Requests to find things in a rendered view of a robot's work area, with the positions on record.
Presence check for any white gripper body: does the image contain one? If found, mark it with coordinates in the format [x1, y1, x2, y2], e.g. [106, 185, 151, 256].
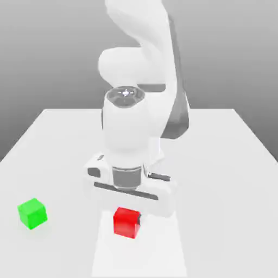
[81, 173, 178, 218]

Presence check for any small red cube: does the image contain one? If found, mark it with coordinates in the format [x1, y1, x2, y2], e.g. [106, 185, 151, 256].
[113, 207, 141, 239]

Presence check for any small green cube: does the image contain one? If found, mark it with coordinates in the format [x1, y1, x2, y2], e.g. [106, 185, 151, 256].
[17, 197, 48, 231]

